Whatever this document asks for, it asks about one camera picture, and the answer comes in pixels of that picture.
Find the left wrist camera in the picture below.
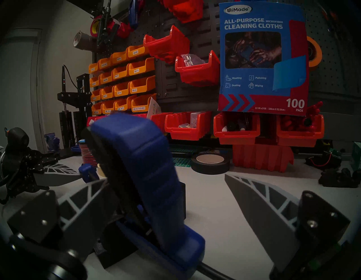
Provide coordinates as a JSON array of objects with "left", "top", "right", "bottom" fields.
[{"left": 4, "top": 127, "right": 30, "bottom": 150}]

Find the green white tissue box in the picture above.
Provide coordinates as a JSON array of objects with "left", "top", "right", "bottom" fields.
[{"left": 351, "top": 142, "right": 361, "bottom": 171}]

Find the blue cleaning cloths box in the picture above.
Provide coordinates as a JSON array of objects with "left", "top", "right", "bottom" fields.
[{"left": 217, "top": 1, "right": 310, "bottom": 116}]

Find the black tape roll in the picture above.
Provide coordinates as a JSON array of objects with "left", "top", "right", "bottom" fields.
[{"left": 191, "top": 153, "right": 230, "bottom": 175}]

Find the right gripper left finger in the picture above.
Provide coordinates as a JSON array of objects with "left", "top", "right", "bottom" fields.
[{"left": 7, "top": 178, "right": 119, "bottom": 259}]

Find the grey duct tape roll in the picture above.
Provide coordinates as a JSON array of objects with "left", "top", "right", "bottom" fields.
[{"left": 73, "top": 31, "right": 95, "bottom": 51}]

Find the black printed clip block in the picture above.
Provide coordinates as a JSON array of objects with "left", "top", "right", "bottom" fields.
[{"left": 319, "top": 167, "right": 361, "bottom": 188}]

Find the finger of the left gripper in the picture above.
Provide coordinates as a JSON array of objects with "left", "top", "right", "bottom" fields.
[
  {"left": 43, "top": 163, "right": 78, "bottom": 174},
  {"left": 33, "top": 172, "right": 84, "bottom": 187}
]

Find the black tool stand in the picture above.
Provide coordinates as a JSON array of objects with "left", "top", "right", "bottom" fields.
[{"left": 57, "top": 65, "right": 93, "bottom": 150}]

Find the black device with red wires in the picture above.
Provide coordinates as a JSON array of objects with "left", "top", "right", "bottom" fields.
[{"left": 305, "top": 149, "right": 342, "bottom": 170}]

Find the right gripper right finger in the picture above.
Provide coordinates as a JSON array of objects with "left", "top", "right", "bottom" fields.
[{"left": 224, "top": 174, "right": 351, "bottom": 273}]

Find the blue black bar clamp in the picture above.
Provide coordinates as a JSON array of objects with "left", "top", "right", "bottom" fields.
[{"left": 78, "top": 113, "right": 235, "bottom": 280}]

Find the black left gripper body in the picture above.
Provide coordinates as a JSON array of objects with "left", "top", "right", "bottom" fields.
[{"left": 0, "top": 148, "right": 60, "bottom": 205}]

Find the orange tape roll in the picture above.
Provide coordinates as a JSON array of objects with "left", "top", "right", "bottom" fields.
[{"left": 307, "top": 36, "right": 323, "bottom": 68}]

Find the blue handled wire stripper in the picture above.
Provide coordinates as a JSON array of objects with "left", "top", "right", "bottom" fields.
[{"left": 128, "top": 0, "right": 139, "bottom": 29}]

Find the red yellow tape roll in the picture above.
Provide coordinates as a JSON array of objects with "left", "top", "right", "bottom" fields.
[{"left": 90, "top": 16, "right": 102, "bottom": 38}]

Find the black 3D printed piece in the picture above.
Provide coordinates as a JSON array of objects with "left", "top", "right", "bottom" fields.
[{"left": 94, "top": 181, "right": 187, "bottom": 269}]

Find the blue bench vise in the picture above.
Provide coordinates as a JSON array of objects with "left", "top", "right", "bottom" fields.
[{"left": 44, "top": 133, "right": 60, "bottom": 153}]

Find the dark grey pegboard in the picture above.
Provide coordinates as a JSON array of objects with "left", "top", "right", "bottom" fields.
[{"left": 92, "top": 0, "right": 361, "bottom": 113}]

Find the red wire spool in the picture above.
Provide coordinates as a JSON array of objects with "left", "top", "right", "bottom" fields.
[{"left": 78, "top": 139, "right": 98, "bottom": 167}]

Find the red tape dispenser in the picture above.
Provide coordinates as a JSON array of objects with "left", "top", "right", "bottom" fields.
[{"left": 114, "top": 20, "right": 133, "bottom": 39}]

